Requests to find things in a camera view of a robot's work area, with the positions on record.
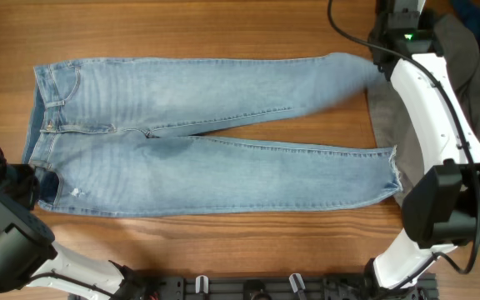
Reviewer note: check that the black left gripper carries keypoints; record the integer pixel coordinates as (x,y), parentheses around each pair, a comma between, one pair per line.
(23,183)

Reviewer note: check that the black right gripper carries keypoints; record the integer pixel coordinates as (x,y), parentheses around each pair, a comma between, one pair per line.
(381,61)

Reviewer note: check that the light blue denim jeans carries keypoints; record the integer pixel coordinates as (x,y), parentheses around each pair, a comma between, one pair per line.
(129,137)

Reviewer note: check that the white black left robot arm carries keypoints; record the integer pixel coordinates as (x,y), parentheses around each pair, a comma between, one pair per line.
(31,257)

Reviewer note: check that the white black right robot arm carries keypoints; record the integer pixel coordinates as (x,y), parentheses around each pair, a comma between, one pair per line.
(426,108)

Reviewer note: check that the grey garment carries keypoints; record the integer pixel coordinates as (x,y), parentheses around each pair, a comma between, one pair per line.
(390,121)

